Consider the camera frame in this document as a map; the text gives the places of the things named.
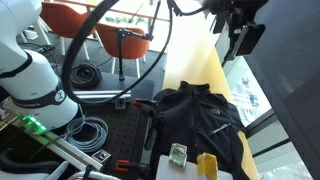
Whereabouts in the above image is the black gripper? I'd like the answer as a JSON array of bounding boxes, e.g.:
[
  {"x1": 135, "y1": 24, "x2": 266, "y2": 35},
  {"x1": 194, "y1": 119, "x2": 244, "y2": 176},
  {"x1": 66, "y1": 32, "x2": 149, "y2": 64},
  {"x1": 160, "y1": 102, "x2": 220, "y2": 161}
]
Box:
[{"x1": 208, "y1": 0, "x2": 269, "y2": 34}]

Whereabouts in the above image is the black zip jacket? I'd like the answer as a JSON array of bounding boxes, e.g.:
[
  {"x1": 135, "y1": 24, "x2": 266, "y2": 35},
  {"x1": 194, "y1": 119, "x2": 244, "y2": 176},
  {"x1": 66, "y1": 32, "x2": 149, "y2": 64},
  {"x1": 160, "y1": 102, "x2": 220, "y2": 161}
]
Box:
[{"x1": 149, "y1": 80, "x2": 251, "y2": 180}]

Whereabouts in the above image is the light wooden table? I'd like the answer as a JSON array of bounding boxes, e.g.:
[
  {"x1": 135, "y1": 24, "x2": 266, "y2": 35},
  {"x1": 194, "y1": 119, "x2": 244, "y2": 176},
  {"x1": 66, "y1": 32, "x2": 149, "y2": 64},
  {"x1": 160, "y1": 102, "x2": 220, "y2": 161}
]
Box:
[{"x1": 43, "y1": 0, "x2": 171, "y2": 24}]

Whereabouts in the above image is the silver pen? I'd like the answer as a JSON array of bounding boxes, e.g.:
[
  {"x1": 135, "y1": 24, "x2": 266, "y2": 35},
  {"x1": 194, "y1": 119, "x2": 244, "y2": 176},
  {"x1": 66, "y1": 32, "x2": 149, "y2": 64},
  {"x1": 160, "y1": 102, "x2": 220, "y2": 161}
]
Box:
[{"x1": 208, "y1": 122, "x2": 232, "y2": 136}]

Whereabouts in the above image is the black tripod stand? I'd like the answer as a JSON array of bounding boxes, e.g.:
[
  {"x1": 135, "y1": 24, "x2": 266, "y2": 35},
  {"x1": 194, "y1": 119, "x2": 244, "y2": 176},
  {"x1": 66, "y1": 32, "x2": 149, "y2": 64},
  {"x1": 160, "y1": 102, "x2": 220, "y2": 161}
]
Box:
[{"x1": 115, "y1": 0, "x2": 163, "y2": 82}]

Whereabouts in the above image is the black clamp orange tip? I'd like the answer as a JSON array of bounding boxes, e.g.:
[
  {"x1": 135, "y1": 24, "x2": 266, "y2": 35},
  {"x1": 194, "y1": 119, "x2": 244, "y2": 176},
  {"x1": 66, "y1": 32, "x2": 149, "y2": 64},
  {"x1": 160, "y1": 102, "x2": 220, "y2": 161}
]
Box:
[
  {"x1": 133, "y1": 97, "x2": 158, "y2": 108},
  {"x1": 114, "y1": 159, "x2": 152, "y2": 174}
]

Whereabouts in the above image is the folded dollar bill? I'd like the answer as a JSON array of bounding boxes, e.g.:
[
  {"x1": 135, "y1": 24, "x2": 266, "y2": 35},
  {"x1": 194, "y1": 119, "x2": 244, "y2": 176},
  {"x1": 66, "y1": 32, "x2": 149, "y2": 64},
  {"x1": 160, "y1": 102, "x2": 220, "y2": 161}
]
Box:
[{"x1": 168, "y1": 142, "x2": 188, "y2": 168}]

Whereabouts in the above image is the yellow wrapped package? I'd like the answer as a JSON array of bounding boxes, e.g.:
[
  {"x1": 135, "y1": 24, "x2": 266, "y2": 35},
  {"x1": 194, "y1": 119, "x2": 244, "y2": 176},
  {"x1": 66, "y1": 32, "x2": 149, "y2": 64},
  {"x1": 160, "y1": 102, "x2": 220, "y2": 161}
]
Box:
[{"x1": 196, "y1": 152, "x2": 220, "y2": 180}]

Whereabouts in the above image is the black perforated breadboard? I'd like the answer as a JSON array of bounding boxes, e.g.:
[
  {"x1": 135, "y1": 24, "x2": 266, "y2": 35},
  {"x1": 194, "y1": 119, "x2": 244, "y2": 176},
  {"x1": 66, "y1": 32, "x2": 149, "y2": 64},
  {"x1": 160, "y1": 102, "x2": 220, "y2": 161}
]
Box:
[{"x1": 78, "y1": 101, "x2": 149, "y2": 171}]

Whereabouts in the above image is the white flat board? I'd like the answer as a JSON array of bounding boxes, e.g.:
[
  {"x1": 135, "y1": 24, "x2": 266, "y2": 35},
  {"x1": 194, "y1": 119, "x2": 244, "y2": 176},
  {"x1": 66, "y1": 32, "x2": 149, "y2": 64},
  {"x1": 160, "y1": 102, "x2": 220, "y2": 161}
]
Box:
[{"x1": 155, "y1": 154, "x2": 234, "y2": 180}]

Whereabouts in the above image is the silver rail bracket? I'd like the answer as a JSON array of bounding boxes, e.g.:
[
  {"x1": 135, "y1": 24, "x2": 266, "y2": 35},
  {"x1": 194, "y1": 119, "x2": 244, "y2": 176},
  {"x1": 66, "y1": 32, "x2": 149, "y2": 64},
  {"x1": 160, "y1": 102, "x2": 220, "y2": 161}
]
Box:
[{"x1": 114, "y1": 98, "x2": 128, "y2": 110}]

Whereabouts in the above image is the black cable coil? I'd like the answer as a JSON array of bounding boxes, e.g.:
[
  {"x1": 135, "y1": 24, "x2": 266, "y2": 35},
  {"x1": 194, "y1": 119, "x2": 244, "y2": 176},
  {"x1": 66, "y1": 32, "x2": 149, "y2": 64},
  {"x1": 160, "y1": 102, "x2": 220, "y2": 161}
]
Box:
[{"x1": 69, "y1": 63, "x2": 103, "y2": 90}]

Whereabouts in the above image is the short aluminium rail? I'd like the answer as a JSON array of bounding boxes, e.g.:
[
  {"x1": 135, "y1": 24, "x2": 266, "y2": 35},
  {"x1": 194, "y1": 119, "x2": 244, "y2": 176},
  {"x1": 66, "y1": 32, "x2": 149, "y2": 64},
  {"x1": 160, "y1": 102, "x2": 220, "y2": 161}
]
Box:
[{"x1": 71, "y1": 89, "x2": 133, "y2": 105}]

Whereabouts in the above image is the grey cable coil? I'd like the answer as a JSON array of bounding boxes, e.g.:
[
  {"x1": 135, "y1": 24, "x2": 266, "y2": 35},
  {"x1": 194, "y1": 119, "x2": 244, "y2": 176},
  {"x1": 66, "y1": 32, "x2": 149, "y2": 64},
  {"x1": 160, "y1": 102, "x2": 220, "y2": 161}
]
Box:
[{"x1": 63, "y1": 115, "x2": 110, "y2": 154}]

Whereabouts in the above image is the thin black floor cable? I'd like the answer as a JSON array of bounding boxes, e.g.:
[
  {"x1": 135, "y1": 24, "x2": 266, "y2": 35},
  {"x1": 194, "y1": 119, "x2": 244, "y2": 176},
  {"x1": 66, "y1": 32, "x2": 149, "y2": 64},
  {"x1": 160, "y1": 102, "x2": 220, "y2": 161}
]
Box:
[{"x1": 18, "y1": 42, "x2": 59, "y2": 66}]

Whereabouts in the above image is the white braided hose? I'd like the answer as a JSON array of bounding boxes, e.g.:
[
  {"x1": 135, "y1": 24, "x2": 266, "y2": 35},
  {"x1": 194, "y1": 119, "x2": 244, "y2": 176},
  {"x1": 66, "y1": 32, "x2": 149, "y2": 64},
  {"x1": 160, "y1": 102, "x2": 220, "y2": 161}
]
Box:
[{"x1": 66, "y1": 169, "x2": 122, "y2": 180}]

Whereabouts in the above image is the long aluminium rail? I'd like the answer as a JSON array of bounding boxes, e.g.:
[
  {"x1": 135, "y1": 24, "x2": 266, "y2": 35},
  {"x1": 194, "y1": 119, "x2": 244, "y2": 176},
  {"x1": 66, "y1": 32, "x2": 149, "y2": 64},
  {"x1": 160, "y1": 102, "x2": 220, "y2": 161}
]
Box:
[{"x1": 24, "y1": 128, "x2": 105, "y2": 172}]

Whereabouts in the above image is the thick black corrugated hose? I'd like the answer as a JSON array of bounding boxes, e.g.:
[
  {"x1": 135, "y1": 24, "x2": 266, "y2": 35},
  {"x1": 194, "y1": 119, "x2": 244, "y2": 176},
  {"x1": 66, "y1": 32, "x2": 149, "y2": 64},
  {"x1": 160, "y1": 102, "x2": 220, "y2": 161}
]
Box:
[{"x1": 0, "y1": 148, "x2": 63, "y2": 175}]

